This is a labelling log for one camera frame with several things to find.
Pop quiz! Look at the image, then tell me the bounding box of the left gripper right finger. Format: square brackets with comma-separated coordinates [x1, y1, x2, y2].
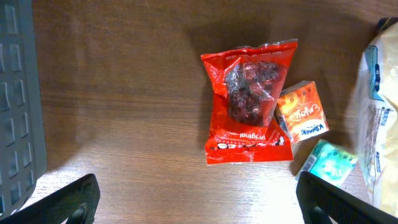
[296, 171, 397, 224]

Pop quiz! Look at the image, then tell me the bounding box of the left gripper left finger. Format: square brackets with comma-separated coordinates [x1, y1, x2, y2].
[1, 174, 100, 224]

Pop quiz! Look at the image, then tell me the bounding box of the teal tissue pack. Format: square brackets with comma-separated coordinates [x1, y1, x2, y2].
[295, 139, 358, 187]

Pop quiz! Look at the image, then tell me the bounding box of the orange tissue pack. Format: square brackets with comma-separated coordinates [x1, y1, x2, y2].
[275, 80, 329, 142]

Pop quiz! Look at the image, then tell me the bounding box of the yellow snack bag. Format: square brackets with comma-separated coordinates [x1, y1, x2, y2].
[356, 17, 397, 216]

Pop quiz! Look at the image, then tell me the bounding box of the red Hacks candy bag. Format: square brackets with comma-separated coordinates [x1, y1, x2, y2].
[201, 39, 298, 166]

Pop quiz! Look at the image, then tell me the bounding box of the grey plastic mesh basket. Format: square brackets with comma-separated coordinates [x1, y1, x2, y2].
[1, 0, 47, 219]

